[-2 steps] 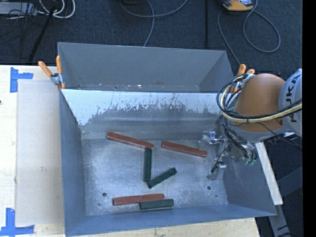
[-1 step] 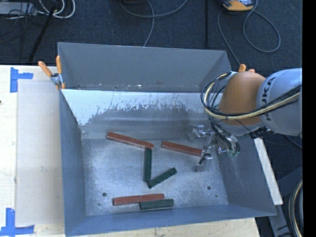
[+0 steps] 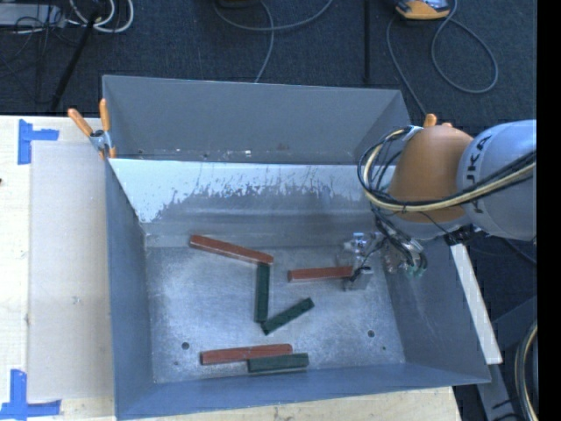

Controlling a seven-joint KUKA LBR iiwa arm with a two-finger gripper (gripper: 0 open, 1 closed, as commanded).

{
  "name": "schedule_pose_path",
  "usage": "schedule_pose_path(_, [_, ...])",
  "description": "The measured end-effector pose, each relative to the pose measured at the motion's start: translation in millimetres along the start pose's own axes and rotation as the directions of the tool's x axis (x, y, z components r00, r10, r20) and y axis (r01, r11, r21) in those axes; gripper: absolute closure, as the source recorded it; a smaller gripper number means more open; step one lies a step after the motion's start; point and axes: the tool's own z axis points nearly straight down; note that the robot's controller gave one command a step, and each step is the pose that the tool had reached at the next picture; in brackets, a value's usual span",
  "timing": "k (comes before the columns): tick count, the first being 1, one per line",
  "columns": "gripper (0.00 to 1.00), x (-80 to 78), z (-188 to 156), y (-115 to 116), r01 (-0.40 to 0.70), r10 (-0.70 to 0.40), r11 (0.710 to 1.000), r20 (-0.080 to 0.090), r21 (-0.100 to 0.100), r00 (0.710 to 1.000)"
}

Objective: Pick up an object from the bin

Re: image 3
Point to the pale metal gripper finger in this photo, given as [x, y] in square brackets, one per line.
[344, 261]
[358, 281]

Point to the red-brown flat block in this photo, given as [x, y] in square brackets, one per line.
[320, 273]
[245, 353]
[230, 249]

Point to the dark green flat block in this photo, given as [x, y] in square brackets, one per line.
[278, 362]
[288, 316]
[262, 292]

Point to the grey metal bin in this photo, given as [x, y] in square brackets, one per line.
[219, 279]

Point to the pale flat board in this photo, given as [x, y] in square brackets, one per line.
[70, 270]

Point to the black cylinder on white bracket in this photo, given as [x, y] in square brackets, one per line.
[458, 236]

